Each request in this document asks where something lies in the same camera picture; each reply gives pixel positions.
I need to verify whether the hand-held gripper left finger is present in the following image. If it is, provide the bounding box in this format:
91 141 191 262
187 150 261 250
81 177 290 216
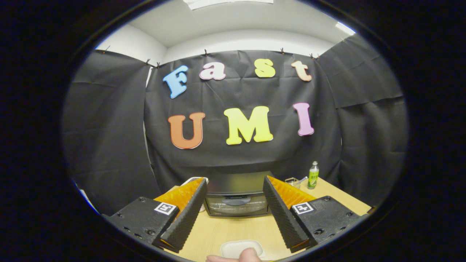
103 178 208 253

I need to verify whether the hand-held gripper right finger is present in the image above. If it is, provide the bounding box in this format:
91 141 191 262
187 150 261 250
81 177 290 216
263 175 364 253

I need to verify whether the black toaster oven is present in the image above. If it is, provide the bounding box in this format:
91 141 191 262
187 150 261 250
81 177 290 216
203 171 274 217

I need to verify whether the white pop-up toaster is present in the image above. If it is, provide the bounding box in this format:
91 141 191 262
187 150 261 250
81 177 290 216
180 176 209 213

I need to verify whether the green label drink bottle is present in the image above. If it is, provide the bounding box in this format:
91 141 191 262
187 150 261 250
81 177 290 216
307 161 320 190

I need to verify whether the white rectangular plate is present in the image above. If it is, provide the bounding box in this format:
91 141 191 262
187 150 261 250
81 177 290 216
220 239 265 259

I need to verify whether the small ceiling light panel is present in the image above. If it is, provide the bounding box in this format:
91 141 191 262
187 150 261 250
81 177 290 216
335 21 356 36

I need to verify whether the long ceiling light panel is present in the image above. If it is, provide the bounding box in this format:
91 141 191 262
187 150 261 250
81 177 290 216
183 0 274 10

